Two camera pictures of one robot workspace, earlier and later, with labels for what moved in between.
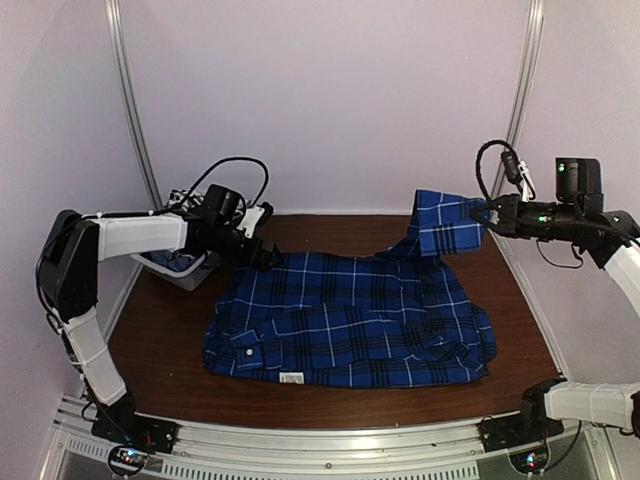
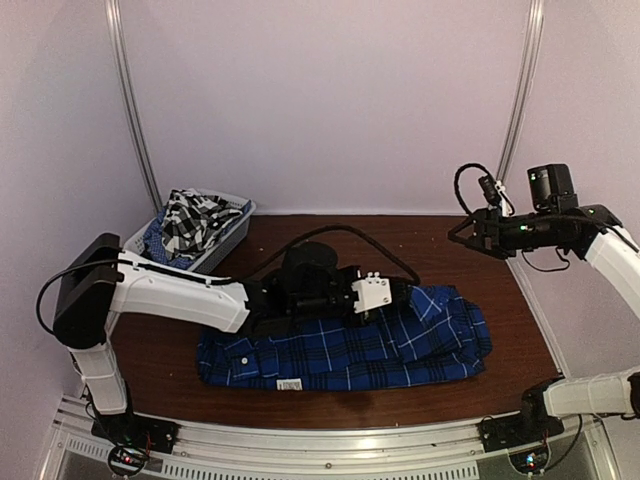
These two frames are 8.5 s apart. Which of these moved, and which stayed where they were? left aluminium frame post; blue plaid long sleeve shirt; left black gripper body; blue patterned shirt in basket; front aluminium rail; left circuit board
Moved: left black gripper body; blue plaid long sleeve shirt
Stayed: blue patterned shirt in basket; front aluminium rail; left aluminium frame post; left circuit board
